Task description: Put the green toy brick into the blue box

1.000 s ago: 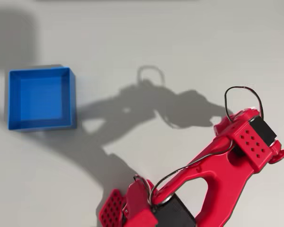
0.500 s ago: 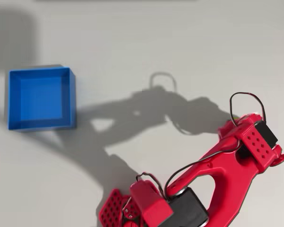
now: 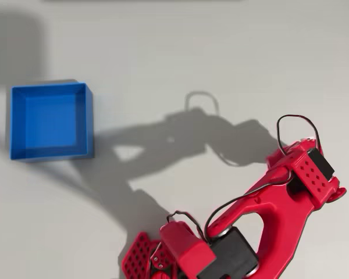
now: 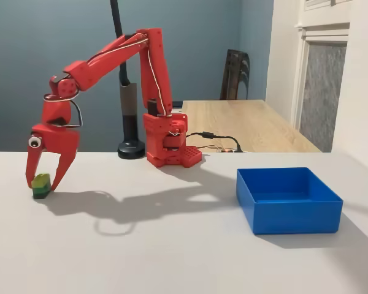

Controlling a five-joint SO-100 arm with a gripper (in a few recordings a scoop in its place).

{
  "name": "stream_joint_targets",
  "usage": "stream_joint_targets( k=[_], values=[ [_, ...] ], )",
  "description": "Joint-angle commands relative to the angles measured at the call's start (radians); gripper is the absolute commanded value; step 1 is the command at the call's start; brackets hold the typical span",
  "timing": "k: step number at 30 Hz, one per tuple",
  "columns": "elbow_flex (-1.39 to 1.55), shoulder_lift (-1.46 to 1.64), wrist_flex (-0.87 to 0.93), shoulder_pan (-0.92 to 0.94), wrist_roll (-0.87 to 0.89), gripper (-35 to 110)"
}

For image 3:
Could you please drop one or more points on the red robot arm base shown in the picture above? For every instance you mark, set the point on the red robot arm base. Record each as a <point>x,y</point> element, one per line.
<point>136,255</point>

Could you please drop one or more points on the red robot arm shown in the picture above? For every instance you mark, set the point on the red robot arm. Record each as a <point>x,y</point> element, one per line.
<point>279,209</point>

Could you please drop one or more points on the blue box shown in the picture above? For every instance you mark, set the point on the blue box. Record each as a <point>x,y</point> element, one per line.
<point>49,122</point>

